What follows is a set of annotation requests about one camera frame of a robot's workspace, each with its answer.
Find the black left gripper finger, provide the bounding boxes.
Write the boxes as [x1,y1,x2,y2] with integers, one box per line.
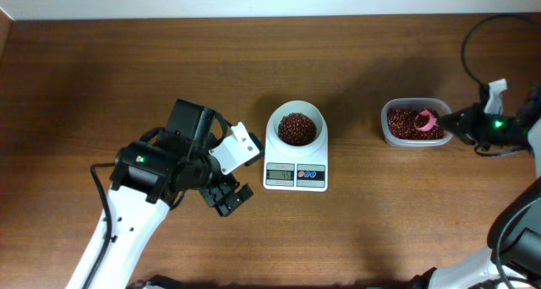
[216,184,254,217]
[200,182,239,207]

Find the clear plastic bean container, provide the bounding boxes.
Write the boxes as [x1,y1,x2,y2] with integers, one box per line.
[381,98,451,147]

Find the white digital kitchen scale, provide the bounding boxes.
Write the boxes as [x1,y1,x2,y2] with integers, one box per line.
[262,111,330,193]

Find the red beans in bowl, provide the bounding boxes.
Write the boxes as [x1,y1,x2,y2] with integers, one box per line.
[278,113,317,146]

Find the white round bowl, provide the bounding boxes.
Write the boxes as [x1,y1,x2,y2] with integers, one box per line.
[266,101,328,150]

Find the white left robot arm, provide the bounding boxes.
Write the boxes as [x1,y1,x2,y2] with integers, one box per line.
[68,99,265,288]

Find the red beans in container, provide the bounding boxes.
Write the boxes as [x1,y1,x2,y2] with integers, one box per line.
[386,107,445,141]

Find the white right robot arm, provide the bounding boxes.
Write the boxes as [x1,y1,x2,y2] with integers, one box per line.
[407,82,540,289]

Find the pink measuring scoop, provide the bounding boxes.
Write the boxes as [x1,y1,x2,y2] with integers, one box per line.
[413,109,438,132]

